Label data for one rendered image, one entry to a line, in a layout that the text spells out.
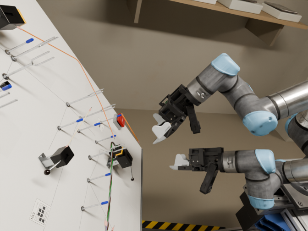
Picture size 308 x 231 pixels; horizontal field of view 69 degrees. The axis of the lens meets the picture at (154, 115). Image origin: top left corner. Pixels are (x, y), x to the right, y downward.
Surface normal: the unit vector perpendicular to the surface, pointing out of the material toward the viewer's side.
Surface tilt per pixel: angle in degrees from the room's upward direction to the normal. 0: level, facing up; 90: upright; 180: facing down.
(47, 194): 53
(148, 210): 0
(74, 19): 90
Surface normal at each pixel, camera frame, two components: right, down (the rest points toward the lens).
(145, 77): 0.21, 0.66
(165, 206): 0.23, -0.75
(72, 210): 0.91, -0.33
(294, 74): -0.95, -0.04
